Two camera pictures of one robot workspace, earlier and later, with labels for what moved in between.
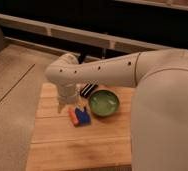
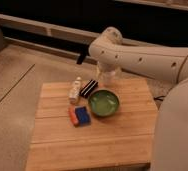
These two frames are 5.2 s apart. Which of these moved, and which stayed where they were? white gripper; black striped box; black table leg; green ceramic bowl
Moved: white gripper
Stayed: black table leg; green ceramic bowl; black striped box
